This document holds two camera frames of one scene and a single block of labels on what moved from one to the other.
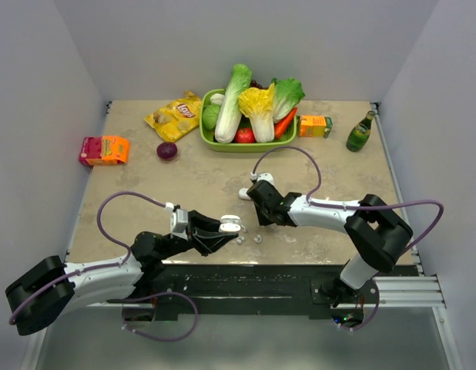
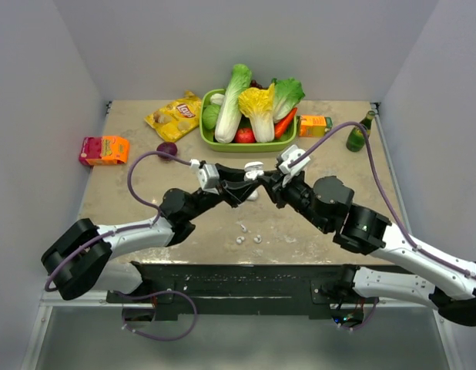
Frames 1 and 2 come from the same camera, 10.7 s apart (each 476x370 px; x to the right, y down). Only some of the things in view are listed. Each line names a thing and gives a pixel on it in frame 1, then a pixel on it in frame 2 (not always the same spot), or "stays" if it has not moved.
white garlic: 217,99 stays
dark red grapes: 253,83 stays
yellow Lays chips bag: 175,119 stays
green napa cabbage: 229,116 stays
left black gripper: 206,242 → 237,193
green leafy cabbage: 288,92 stays
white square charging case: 229,223 → 253,169
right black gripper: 263,220 → 276,188
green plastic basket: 282,142 stays
